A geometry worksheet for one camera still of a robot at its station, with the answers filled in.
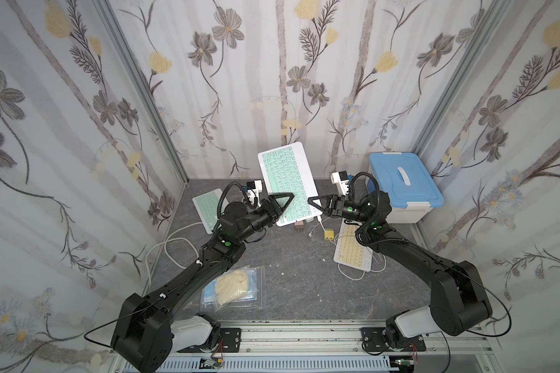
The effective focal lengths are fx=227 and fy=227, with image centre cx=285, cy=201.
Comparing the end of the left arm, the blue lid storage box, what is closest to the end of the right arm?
the end of the left arm

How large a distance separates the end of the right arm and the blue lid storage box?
304 millimetres

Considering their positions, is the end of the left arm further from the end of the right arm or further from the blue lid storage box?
the blue lid storage box

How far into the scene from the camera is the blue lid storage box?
36.4 inches

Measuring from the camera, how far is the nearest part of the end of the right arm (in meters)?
0.66
